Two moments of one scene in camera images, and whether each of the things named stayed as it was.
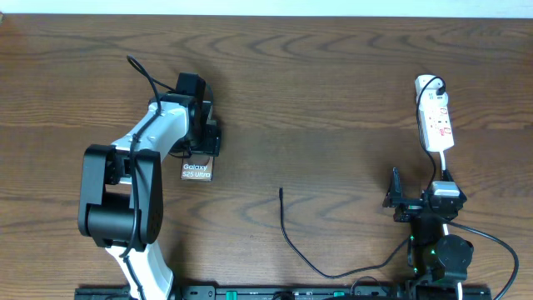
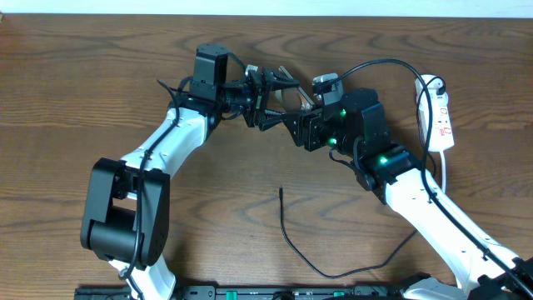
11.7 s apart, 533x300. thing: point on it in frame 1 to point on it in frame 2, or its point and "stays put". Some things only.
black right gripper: (410, 207) to (308, 126)
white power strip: (434, 116) stays put
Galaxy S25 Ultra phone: (197, 167) to (293, 99)
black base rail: (285, 292) stays put
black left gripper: (213, 146) to (261, 115)
